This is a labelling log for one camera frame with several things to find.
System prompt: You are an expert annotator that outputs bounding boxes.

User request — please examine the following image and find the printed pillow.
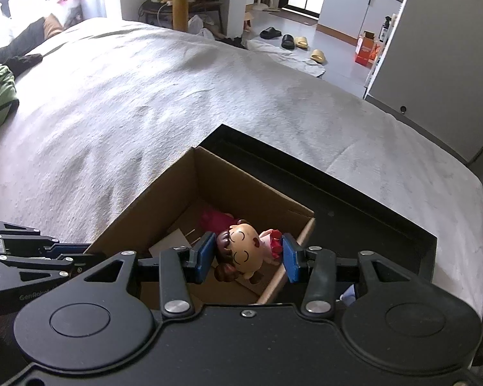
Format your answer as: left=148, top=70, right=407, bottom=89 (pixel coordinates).
left=44, top=0, right=83, bottom=29

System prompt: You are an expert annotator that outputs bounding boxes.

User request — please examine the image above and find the pink plastic toy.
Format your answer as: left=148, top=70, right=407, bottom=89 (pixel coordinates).
left=199, top=208, right=242, bottom=234

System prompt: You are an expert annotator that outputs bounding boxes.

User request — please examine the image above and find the dark round stool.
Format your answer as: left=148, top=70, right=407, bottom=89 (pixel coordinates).
left=139, top=0, right=178, bottom=29

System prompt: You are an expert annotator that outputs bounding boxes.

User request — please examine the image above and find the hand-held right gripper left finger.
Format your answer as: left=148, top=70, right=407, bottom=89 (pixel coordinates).
left=70, top=231, right=218, bottom=323

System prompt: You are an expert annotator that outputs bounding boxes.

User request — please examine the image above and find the black shallow tray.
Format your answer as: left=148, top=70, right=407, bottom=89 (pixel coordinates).
left=198, top=124, right=439, bottom=306

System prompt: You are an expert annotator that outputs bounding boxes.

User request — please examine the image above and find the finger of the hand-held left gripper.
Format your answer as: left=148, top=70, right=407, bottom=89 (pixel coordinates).
left=0, top=218, right=92, bottom=256
left=0, top=252, right=106, bottom=291

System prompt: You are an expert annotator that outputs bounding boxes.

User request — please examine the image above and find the red cardboard carton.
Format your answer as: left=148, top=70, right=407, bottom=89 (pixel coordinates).
left=354, top=31, right=381, bottom=66

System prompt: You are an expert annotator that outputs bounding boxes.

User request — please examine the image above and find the brown-haired doll figurine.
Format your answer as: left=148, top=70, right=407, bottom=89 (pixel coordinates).
left=214, top=219, right=285, bottom=286

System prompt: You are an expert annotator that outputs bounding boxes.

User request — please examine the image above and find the brown cardboard box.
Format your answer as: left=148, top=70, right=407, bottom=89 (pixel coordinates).
left=82, top=146, right=317, bottom=306

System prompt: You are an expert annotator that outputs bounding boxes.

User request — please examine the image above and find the white plastic bag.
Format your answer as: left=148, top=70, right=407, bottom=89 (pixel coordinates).
left=187, top=14, right=216, bottom=41

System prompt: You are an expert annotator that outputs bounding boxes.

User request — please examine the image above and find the white kitchen cabinet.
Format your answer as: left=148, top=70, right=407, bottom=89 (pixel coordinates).
left=317, top=0, right=405, bottom=47

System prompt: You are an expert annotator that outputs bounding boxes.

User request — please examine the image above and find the white charger plug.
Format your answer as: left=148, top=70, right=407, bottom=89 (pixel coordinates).
left=161, top=228, right=199, bottom=250

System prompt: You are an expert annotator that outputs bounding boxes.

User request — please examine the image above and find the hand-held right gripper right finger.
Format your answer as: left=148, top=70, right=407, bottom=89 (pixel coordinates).
left=281, top=233, right=423, bottom=319

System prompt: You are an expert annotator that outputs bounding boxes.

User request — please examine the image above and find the dark cloth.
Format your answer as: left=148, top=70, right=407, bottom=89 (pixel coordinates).
left=0, top=18, right=49, bottom=75

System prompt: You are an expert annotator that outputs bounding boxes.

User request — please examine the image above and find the white floor towel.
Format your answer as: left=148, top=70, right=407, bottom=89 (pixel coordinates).
left=245, top=37, right=327, bottom=78

